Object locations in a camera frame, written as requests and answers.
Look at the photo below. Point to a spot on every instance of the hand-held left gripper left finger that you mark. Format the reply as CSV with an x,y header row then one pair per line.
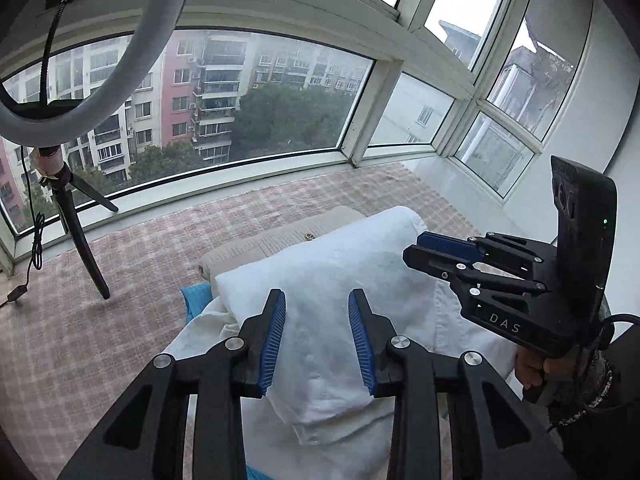
x,y
272,340

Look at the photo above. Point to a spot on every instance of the person's right hand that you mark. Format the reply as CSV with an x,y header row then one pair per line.
x,y
530,367

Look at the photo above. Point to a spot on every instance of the person's right forearm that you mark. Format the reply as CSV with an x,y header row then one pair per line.
x,y
610,400

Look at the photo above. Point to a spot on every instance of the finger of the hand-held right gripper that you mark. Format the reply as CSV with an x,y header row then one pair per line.
x,y
445,245
430,260

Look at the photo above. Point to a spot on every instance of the white shirt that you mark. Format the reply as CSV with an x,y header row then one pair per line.
x,y
325,280

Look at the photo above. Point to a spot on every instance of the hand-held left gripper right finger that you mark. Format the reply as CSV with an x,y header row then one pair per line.
x,y
361,340

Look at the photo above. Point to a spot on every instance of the pink plaid mat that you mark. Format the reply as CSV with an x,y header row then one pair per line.
x,y
125,285

